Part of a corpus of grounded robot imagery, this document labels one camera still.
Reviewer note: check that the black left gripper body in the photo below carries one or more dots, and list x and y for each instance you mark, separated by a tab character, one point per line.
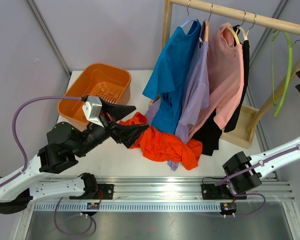
104	121

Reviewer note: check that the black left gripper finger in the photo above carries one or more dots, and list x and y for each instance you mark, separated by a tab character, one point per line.
126	134
116	112

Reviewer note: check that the orange t shirt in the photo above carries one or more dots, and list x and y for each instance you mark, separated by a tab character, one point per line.
161	147

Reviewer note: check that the lime green hanger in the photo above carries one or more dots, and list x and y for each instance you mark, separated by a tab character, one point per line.
287	75

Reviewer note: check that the black t shirt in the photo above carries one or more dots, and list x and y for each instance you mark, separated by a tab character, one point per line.
209	134

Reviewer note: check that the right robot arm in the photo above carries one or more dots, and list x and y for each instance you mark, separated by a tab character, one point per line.
244	173

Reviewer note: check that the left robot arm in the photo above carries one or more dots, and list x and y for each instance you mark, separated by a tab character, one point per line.
65	145

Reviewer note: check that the blue t shirt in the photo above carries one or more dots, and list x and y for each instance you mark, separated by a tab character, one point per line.
166	85

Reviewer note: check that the lilac t shirt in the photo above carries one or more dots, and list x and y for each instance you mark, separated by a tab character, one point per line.
196	95

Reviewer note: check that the pink t shirt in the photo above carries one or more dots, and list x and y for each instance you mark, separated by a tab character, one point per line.
225	68

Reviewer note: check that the cream yellow hanger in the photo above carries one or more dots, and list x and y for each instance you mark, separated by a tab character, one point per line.
235	35

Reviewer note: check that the orange brown hanger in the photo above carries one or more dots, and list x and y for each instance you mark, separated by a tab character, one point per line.
205	27

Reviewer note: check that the light blue hanger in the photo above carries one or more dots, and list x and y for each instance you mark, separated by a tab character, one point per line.
188	19

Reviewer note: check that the orange plastic basket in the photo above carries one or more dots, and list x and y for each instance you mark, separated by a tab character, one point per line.
108	82

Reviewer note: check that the wooden clothes rack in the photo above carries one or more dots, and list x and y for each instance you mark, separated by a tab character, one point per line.
249	116

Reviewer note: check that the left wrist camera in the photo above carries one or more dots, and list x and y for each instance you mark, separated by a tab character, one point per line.
92	108

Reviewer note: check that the aluminium mounting rail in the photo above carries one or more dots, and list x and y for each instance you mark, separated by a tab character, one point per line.
167	208

